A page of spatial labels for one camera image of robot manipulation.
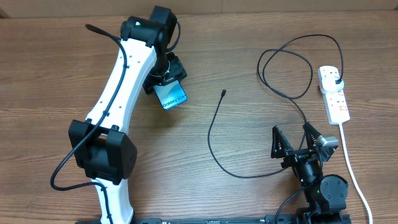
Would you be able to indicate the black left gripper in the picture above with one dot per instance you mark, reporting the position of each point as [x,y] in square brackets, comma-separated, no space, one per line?
[177,71]

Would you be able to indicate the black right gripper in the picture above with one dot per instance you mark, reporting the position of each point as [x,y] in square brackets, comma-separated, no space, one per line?
[293,155]

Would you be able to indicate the Galaxy S24 smartphone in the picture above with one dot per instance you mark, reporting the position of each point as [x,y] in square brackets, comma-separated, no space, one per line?
[171,95]

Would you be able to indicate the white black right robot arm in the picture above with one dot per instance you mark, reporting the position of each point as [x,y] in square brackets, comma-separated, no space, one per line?
[325,194]

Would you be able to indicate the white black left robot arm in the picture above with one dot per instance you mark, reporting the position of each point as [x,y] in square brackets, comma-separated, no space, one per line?
[100,144]

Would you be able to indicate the white charger plug adapter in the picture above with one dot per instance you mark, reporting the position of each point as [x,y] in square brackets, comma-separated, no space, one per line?
[331,85]

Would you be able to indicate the white power strip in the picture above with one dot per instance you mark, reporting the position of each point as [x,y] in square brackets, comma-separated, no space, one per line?
[335,103]

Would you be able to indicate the brown cardboard backdrop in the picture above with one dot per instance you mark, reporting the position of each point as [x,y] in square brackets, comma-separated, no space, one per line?
[83,8]

